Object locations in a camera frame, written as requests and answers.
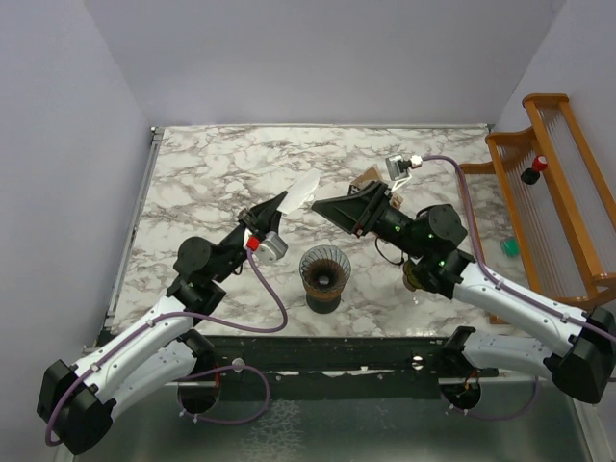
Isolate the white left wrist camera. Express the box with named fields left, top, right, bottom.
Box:
left=244, top=230, right=288, bottom=265

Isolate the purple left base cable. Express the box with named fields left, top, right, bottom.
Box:
left=177, top=363, right=272, bottom=426

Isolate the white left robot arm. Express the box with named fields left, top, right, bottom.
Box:
left=37, top=192, right=288, bottom=454

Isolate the grey ribbed glass dripper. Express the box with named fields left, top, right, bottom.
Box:
left=299, top=244, right=351, bottom=284

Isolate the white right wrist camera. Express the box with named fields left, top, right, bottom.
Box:
left=385, top=154, right=423, bottom=193

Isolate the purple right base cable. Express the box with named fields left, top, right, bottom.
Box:
left=445, top=374, right=540, bottom=421

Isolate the round wooden dripper base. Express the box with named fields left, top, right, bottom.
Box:
left=303, top=280, right=346, bottom=301

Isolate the black front table rail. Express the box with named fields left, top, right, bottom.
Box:
left=143, top=334, right=501, bottom=400

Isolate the red and black bottle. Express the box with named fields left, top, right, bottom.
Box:
left=520, top=155, right=548, bottom=186

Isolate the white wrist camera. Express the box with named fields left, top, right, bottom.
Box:
left=385, top=154, right=423, bottom=193
left=244, top=230, right=288, bottom=265

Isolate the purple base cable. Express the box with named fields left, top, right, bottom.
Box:
left=445, top=374, right=540, bottom=421
left=177, top=363, right=272, bottom=426

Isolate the coffee paper filter box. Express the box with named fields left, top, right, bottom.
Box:
left=347, top=183, right=367, bottom=195

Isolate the green cap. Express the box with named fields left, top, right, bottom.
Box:
left=500, top=238, right=520, bottom=258

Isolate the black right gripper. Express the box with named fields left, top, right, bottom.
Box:
left=312, top=180, right=427, bottom=260

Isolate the green glass dripper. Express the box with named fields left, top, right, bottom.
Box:
left=402, top=260, right=434, bottom=293

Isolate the orange wooden rack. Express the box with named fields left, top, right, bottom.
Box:
left=461, top=93, right=615, bottom=311

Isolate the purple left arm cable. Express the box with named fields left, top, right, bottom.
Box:
left=44, top=249, right=289, bottom=446

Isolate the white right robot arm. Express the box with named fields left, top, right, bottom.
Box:
left=312, top=181, right=615, bottom=404

